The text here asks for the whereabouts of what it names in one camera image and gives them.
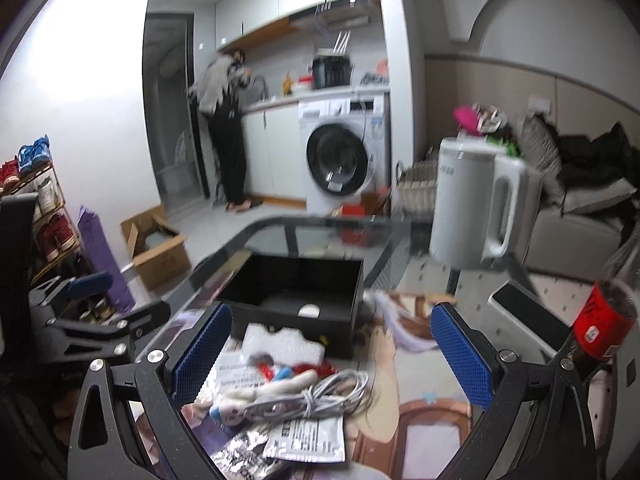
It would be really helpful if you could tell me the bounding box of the white plush toy blue ear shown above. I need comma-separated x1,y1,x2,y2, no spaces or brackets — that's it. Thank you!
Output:
183,368,319,427

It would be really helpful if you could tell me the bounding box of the white power cable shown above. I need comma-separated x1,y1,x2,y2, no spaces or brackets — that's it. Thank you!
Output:
240,368,374,424

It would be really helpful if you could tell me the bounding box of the black storage box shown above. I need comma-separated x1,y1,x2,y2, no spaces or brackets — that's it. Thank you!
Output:
218,254,363,360

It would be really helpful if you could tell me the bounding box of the purple rolled mat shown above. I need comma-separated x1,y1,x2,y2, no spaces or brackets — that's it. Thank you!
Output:
77,206,134,313

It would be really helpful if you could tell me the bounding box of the wooden shoe rack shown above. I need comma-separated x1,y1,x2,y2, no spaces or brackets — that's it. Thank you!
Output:
1,160,81,285

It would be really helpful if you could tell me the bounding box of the smartphone in white case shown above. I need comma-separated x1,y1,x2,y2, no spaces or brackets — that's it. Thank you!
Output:
488,280,570,358

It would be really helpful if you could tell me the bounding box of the anime printed desk mat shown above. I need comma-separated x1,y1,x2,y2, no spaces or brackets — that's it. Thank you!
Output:
134,249,616,480

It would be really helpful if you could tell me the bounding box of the silver foil packet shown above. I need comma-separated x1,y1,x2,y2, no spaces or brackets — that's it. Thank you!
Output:
210,425,291,480

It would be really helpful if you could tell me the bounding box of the open cardboard box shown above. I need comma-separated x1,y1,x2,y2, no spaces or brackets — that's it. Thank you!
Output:
120,205,192,290

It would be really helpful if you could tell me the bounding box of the white foam piece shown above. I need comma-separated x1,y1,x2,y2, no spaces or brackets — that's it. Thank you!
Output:
242,323,326,367

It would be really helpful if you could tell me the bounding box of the grey sofa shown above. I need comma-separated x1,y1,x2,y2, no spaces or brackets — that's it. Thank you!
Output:
516,207,622,282

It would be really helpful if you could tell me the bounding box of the white paper packet with text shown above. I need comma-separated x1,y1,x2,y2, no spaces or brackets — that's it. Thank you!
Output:
262,415,346,464

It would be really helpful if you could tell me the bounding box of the red box on floor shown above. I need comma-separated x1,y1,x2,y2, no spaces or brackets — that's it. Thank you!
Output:
339,202,386,248

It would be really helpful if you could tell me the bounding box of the white electric kettle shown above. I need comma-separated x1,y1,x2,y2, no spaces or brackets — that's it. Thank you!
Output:
430,136,542,270

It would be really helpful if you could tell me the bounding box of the woven laundry basket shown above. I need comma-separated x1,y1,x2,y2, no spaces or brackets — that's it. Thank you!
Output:
396,157,438,219

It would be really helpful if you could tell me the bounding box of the striped grey cushion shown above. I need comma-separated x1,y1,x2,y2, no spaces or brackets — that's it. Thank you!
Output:
515,115,565,206

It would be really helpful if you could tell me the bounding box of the person in grey top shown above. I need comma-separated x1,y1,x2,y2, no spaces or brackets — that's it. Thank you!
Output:
186,49,260,212

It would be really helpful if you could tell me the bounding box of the pile of colourful clothes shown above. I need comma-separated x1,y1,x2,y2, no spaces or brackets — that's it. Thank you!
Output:
452,103,522,157

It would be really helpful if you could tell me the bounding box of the white front-load washing machine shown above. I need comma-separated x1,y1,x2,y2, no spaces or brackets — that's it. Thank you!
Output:
298,91,392,216

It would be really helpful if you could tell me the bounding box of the black rice cooker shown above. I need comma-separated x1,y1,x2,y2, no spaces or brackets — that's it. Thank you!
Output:
311,54,352,90

